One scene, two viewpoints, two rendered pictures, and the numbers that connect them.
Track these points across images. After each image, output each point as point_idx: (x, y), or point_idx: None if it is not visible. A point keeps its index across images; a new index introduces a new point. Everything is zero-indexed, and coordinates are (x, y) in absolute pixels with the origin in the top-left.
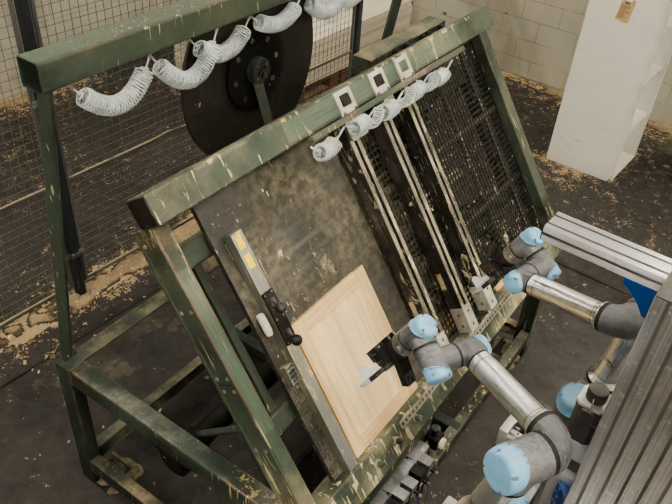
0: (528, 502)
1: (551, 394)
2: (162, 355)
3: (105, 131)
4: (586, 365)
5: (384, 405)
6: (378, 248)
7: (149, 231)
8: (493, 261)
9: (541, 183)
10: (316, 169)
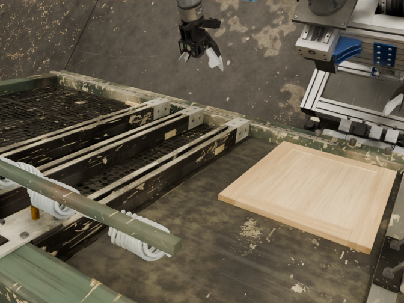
0: (392, 17)
1: (172, 96)
2: None
3: None
4: (139, 79)
5: (329, 160)
6: (179, 185)
7: None
8: (195, 38)
9: (8, 80)
10: (126, 271)
